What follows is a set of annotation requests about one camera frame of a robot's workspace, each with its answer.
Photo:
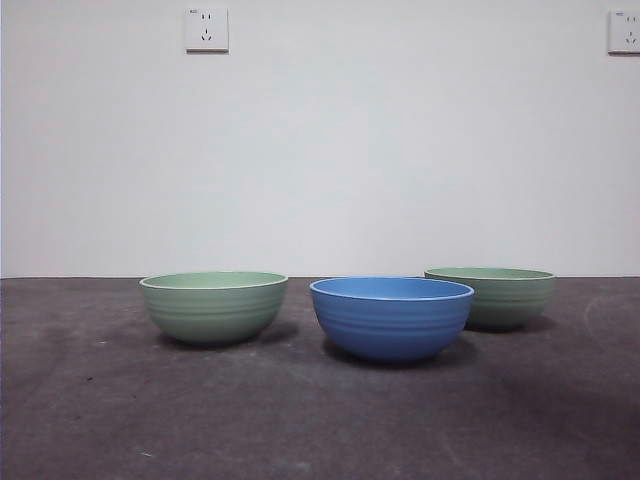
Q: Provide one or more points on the blue ribbed bowl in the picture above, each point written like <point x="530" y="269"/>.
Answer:
<point x="390" y="325"/>

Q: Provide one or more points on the white wall socket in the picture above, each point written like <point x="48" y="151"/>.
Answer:
<point x="207" y="30"/>
<point x="625" y="32"/>

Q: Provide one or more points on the green ribbed bowl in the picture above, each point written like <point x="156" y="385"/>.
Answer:
<point x="215" y="312"/>
<point x="515" y="300"/>

